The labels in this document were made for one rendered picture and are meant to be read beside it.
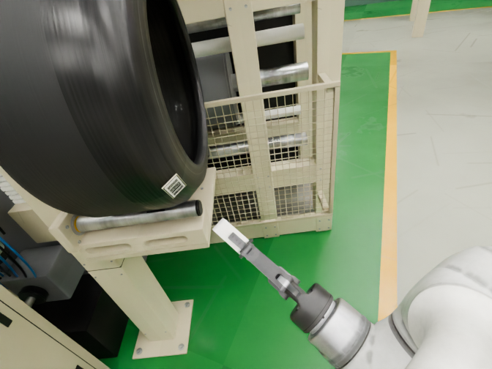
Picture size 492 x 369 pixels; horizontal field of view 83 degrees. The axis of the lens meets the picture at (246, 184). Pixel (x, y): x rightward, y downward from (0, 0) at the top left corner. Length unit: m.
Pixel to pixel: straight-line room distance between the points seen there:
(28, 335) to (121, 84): 0.95
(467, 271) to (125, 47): 0.54
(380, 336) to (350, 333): 0.04
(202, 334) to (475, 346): 1.34
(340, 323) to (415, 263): 1.34
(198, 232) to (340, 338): 0.44
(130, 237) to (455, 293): 0.69
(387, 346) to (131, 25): 0.59
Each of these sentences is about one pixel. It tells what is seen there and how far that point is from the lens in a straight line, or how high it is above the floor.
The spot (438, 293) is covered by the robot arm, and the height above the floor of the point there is 1.06.
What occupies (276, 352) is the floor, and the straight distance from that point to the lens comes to 1.47.
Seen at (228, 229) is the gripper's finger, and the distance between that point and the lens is 0.52.
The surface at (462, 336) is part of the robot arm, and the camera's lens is 0.35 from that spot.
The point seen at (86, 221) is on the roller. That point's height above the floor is 0.92.
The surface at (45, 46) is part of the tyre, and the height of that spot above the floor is 1.34.
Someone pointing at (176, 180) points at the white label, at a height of 1.07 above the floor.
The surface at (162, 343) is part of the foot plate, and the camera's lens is 1.61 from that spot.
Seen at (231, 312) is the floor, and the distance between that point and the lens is 1.58.
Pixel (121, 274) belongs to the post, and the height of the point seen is 0.58.
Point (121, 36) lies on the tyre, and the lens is 0.49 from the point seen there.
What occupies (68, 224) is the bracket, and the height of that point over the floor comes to 0.93.
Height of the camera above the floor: 1.39
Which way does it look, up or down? 38 degrees down
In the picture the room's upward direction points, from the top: 11 degrees counter-clockwise
